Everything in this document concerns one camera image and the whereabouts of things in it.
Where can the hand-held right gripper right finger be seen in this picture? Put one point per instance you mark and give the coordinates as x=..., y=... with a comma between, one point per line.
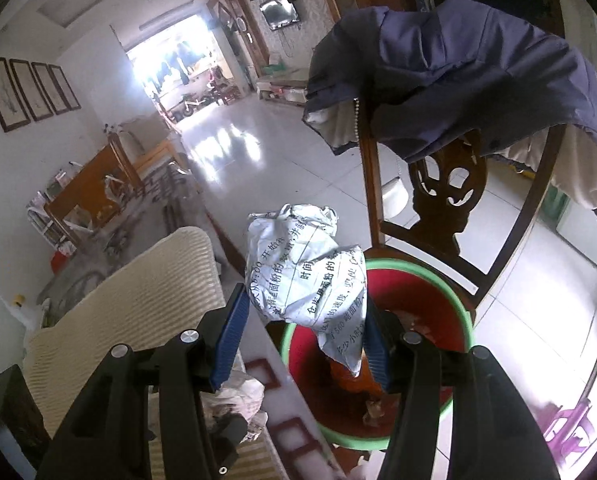
x=378, y=355

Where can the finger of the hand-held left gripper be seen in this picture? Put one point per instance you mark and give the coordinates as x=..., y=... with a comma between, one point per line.
x=226, y=432

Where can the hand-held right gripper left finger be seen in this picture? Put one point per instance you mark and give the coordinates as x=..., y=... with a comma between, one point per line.
x=231, y=340

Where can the orange snack bag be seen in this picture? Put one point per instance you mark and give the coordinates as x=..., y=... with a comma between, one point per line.
x=353, y=385

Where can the red bin with green rim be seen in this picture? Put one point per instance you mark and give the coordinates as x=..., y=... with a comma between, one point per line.
x=428, y=305

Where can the large printed paper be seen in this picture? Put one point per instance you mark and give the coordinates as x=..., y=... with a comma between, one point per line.
x=298, y=280

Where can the small crumpled paper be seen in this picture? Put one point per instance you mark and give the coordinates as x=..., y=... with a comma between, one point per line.
x=238, y=400

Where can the white bowl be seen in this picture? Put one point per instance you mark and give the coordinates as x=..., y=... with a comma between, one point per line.
x=396, y=195

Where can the red container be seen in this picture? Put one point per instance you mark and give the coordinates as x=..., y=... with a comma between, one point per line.
x=61, y=262

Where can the carved wooden chair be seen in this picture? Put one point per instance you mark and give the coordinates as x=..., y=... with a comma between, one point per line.
x=448, y=195

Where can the purple plastic stool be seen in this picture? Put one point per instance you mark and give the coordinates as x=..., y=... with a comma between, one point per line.
x=568, y=422

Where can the white metal rack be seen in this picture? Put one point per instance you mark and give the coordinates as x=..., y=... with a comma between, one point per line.
x=43, y=220

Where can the wooden bench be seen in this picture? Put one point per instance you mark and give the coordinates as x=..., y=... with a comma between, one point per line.
x=98, y=175

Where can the low television cabinet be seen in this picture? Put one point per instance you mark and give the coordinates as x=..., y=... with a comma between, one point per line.
x=283, y=87

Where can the row of hanging clothes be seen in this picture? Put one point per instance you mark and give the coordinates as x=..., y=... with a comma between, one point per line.
x=178, y=67

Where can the blue padded jacket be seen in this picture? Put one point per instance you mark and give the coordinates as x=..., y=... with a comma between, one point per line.
x=453, y=70

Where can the round wall clock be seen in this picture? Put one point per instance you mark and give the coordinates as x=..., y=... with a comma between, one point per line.
x=239, y=25

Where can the wall television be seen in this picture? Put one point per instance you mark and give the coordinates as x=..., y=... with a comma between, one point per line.
x=278, y=10

